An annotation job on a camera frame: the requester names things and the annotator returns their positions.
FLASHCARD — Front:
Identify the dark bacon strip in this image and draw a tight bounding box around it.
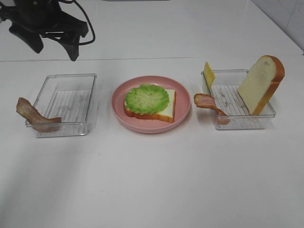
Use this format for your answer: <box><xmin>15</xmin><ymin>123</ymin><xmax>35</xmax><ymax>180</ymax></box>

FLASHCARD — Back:
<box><xmin>16</xmin><ymin>97</ymin><xmax>62</xmax><ymax>133</ymax></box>

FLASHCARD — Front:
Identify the clear right plastic tray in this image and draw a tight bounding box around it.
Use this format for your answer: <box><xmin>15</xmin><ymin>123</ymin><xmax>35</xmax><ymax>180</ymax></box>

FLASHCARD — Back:
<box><xmin>201</xmin><ymin>69</ymin><xmax>276</xmax><ymax>130</ymax></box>

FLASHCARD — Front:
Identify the yellow cheese slice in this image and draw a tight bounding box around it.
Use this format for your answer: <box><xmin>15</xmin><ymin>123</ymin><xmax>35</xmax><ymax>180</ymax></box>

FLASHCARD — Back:
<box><xmin>202</xmin><ymin>62</ymin><xmax>216</xmax><ymax>95</ymax></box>

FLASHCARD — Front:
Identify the green lettuce leaf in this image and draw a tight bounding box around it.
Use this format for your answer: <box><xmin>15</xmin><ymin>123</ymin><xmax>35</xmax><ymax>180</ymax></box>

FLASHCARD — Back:
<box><xmin>124</xmin><ymin>84</ymin><xmax>170</xmax><ymax>115</ymax></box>

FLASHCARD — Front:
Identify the pink bacon strip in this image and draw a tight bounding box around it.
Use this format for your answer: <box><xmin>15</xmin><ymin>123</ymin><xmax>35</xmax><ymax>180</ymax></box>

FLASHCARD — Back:
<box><xmin>194</xmin><ymin>93</ymin><xmax>230</xmax><ymax>125</ymax></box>

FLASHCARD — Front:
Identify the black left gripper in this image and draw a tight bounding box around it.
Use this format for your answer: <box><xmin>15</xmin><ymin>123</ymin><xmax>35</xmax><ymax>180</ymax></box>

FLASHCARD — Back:
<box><xmin>0</xmin><ymin>0</ymin><xmax>89</xmax><ymax>61</ymax></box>

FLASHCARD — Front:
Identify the bread slice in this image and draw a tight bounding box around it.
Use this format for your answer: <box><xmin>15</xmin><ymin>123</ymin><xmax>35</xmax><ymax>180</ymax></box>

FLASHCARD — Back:
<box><xmin>237</xmin><ymin>55</ymin><xmax>285</xmax><ymax>115</ymax></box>
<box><xmin>124</xmin><ymin>89</ymin><xmax>176</xmax><ymax>123</ymax></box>

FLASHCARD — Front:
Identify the pink round plate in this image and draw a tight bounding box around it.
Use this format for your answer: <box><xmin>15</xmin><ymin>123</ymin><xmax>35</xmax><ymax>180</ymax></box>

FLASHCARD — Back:
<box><xmin>111</xmin><ymin>76</ymin><xmax>192</xmax><ymax>133</ymax></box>

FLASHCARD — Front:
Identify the clear left plastic tray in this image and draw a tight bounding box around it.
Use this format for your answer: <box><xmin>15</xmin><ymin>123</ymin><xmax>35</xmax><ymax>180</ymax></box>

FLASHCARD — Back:
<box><xmin>25</xmin><ymin>74</ymin><xmax>100</xmax><ymax>138</ymax></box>

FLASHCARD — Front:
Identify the clear plastic tray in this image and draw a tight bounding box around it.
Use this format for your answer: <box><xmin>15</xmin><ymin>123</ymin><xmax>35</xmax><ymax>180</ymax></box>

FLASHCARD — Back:
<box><xmin>25</xmin><ymin>74</ymin><xmax>100</xmax><ymax>138</ymax></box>
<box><xmin>201</xmin><ymin>69</ymin><xmax>276</xmax><ymax>130</ymax></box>

